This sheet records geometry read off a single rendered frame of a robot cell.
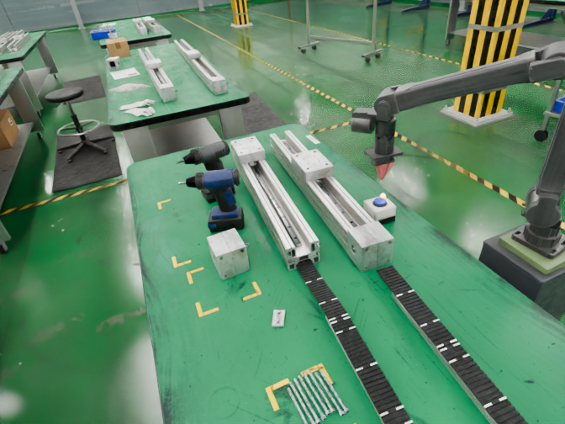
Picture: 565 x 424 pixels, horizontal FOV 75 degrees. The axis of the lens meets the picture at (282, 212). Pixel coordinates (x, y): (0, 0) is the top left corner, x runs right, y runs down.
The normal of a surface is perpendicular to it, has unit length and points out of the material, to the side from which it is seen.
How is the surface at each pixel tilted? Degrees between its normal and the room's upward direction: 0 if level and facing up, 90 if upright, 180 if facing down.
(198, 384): 0
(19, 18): 90
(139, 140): 90
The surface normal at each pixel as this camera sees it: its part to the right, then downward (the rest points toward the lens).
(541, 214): -0.47, 0.59
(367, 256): 0.32, 0.52
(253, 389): -0.09, -0.81
